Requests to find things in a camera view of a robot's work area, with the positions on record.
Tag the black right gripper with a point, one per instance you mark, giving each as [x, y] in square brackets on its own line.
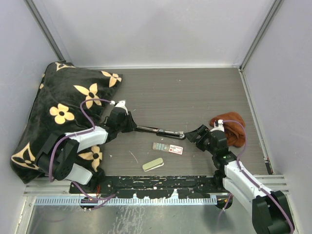
[204, 131]

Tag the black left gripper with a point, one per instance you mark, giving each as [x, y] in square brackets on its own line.
[130, 126]

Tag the red white staple box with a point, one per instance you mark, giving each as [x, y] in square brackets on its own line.
[167, 148]

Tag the black stapler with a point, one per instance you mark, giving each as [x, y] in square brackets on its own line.
[161, 132]

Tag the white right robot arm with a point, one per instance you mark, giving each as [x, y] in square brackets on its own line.
[269, 210]

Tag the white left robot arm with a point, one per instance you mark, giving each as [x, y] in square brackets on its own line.
[58, 154]

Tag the orange brown cloth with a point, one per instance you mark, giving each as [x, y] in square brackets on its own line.
[234, 132]

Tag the black floral cushion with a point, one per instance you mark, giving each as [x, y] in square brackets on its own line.
[69, 99]

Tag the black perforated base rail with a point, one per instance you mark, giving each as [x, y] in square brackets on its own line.
[155, 187]

